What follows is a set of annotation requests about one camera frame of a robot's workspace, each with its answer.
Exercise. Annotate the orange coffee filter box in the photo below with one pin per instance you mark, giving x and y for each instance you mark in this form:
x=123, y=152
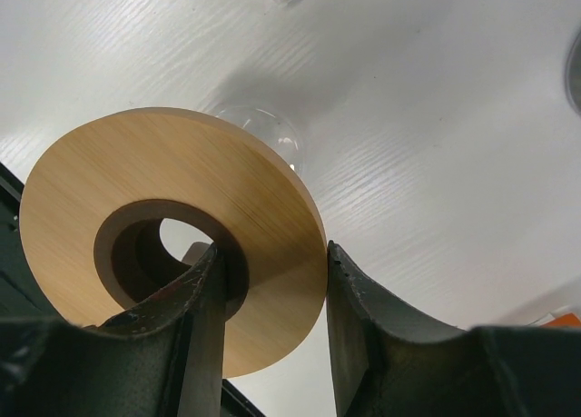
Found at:
x=565, y=317

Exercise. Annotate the clear glass carafe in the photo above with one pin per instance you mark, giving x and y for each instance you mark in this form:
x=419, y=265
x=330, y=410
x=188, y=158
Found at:
x=272, y=129

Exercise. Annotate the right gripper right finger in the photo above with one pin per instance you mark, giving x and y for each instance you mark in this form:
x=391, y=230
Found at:
x=390, y=359

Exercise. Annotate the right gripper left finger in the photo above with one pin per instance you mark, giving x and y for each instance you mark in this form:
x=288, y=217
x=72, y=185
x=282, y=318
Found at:
x=163, y=357

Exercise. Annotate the grey glass carafe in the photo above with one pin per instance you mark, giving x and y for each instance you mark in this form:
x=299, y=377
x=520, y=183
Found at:
x=572, y=75

